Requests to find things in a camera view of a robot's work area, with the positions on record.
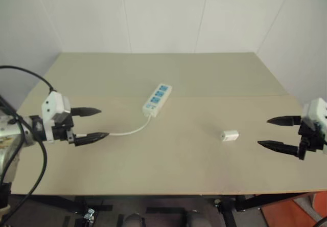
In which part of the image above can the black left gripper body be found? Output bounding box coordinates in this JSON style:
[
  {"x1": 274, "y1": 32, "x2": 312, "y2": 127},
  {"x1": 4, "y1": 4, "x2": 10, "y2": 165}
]
[{"x1": 52, "y1": 113, "x2": 78, "y2": 146}]

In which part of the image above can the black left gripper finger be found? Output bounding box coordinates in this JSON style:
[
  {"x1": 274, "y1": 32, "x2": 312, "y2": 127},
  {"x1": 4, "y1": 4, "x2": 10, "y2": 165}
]
[
  {"x1": 69, "y1": 106, "x2": 103, "y2": 119},
  {"x1": 74, "y1": 132, "x2": 111, "y2": 148}
]

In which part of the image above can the white plug adapter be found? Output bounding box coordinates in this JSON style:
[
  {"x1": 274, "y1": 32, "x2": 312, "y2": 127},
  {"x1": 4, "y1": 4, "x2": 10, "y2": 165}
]
[{"x1": 220, "y1": 130, "x2": 241, "y2": 143}]

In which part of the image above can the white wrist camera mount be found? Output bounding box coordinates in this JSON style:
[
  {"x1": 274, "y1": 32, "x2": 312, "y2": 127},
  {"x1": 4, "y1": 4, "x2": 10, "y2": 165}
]
[
  {"x1": 41, "y1": 90, "x2": 71, "y2": 143},
  {"x1": 302, "y1": 98, "x2": 327, "y2": 136}
]

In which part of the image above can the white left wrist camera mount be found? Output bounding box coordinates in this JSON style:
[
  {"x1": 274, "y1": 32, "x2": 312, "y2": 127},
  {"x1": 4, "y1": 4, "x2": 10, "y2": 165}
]
[{"x1": 41, "y1": 90, "x2": 71, "y2": 143}]

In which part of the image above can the white blue power strip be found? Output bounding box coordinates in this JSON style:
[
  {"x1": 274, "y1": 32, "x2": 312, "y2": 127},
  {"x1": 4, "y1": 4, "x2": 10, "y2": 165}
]
[{"x1": 142, "y1": 82, "x2": 173, "y2": 117}]

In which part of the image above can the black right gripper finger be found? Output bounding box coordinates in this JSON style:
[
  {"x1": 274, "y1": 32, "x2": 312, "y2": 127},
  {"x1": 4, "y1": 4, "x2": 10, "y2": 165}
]
[
  {"x1": 257, "y1": 140, "x2": 299, "y2": 158},
  {"x1": 266, "y1": 115, "x2": 303, "y2": 128}
]

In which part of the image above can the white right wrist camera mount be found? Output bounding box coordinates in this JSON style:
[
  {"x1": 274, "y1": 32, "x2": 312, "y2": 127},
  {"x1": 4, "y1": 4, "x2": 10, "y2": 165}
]
[{"x1": 302, "y1": 98, "x2": 327, "y2": 136}]

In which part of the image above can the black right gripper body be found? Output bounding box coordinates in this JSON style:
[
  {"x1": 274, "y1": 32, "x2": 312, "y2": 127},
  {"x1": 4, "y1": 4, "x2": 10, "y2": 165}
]
[{"x1": 297, "y1": 119, "x2": 327, "y2": 161}]

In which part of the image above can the black metal table frame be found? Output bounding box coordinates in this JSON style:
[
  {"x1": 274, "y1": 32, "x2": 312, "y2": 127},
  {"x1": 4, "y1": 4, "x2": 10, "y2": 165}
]
[{"x1": 9, "y1": 185, "x2": 327, "y2": 227}]

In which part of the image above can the white power cord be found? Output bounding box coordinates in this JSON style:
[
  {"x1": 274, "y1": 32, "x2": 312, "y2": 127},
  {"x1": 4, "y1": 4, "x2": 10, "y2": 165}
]
[{"x1": 109, "y1": 113, "x2": 154, "y2": 137}]

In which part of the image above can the dark rounded shape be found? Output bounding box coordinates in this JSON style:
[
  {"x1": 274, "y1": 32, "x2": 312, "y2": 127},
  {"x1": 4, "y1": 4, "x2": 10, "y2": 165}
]
[{"x1": 123, "y1": 212, "x2": 144, "y2": 227}]

